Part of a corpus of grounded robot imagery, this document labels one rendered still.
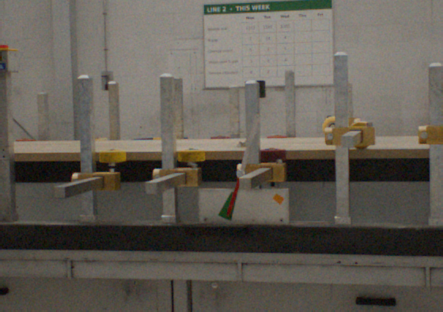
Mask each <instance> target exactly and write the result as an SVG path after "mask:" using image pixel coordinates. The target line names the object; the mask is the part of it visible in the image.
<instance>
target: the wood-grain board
mask: <svg viewBox="0 0 443 312"><path fill-rule="evenodd" d="M245 140H246V139H177V140H176V160H178V150H182V149H188V148H194V149H204V150H205V160H243V156H244V152H245V148H246V146H245V147H234V146H237V144H238V143H239V141H241V142H242V143H243V142H244V141H245ZM260 147H261V149H267V148H270V147H274V148H283V149H285V150H286V160H287V159H335V146H327V145H326V144H325V138H284V139H260ZM110 149H115V150H125V153H126V160H162V158H161V139H127V140H95V155H96V161H100V151H101V150H110ZM14 158H15V162H23V161H80V140H74V141H20V142H14ZM376 158H430V145H426V144H419V143H418V136H391V137H376V144H375V146H368V147H366V148H363V149H358V148H356V147H350V159H376Z"/></svg>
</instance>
